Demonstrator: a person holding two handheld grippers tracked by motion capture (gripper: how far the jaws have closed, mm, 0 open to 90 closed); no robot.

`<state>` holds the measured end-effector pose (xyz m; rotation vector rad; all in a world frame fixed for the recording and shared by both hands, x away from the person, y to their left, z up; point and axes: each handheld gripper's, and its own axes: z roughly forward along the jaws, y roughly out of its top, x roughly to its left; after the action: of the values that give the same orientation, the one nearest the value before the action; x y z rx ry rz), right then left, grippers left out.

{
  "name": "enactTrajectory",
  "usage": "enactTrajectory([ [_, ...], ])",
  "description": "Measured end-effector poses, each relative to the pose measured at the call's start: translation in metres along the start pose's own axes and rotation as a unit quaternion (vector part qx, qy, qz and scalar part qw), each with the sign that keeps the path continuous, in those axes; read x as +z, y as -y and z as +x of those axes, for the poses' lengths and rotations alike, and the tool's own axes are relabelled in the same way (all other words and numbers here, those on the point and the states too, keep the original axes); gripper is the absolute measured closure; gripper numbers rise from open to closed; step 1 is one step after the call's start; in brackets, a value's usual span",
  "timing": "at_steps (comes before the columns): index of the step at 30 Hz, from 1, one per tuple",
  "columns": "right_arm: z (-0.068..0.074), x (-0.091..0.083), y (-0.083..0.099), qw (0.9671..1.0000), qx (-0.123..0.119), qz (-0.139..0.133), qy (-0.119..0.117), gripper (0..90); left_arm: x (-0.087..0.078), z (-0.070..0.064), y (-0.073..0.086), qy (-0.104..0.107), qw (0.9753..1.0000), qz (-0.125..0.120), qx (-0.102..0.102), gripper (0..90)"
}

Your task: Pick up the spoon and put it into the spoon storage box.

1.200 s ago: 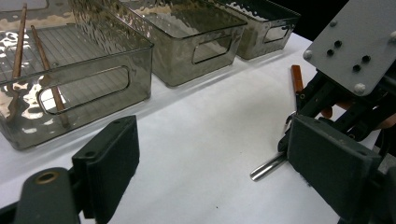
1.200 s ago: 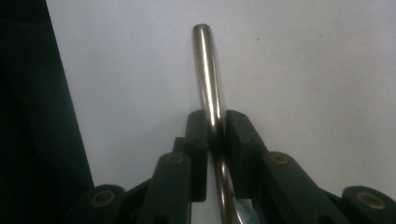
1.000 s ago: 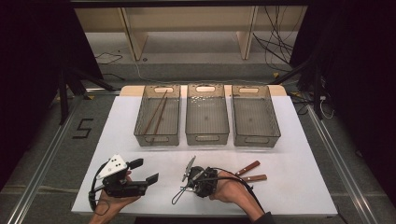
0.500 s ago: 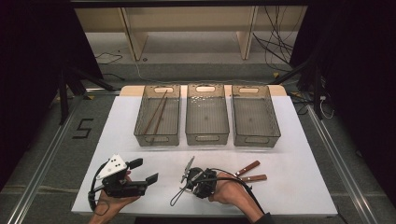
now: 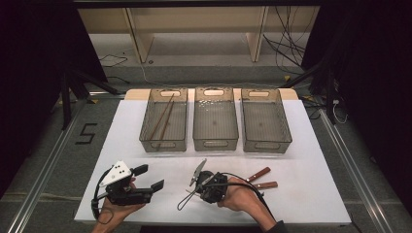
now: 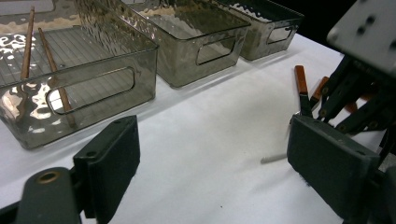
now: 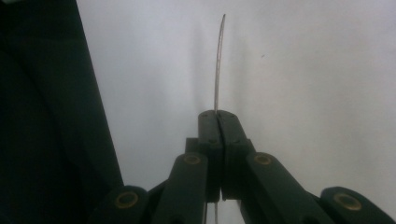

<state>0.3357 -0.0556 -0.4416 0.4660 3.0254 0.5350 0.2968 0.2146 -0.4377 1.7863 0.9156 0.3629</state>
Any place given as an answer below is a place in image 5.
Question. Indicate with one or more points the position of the translucent grey plastic bin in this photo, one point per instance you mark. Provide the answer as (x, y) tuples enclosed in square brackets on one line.
[(165, 123), (265, 124), (215, 123)]

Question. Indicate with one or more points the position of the aluminium floor rail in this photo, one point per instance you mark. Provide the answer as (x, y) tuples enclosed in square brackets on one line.
[(37, 191), (358, 178)]

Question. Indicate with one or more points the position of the person's right hand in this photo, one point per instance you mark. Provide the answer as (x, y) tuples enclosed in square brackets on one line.
[(243, 199)]

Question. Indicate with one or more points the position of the brown wooden chopstick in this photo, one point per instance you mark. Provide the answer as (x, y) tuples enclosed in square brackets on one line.
[(162, 117), (165, 125)]

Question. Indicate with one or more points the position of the person's left hand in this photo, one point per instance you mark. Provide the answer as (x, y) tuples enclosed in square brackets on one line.
[(116, 212)]

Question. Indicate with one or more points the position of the short aluminium rail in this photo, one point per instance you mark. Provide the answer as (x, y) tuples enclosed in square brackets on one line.
[(107, 95)]

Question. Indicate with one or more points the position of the light wooden shelf unit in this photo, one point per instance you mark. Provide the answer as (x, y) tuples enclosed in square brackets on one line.
[(139, 32)]

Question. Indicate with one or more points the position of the yellow tape piece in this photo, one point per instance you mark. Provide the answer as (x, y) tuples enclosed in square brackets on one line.
[(287, 77), (94, 101)]

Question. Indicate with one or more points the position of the white table sheet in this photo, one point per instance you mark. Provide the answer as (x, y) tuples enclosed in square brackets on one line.
[(175, 161)]

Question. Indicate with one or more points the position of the black curtain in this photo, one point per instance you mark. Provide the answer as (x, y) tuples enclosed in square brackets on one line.
[(382, 81), (26, 81)]

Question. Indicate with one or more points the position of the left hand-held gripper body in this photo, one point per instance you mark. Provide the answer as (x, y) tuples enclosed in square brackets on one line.
[(116, 173)]

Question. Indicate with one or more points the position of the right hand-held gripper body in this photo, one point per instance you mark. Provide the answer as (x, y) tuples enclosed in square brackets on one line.
[(213, 191)]

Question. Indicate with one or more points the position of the black metal stand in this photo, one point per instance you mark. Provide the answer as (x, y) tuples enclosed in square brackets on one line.
[(66, 106), (330, 97)]

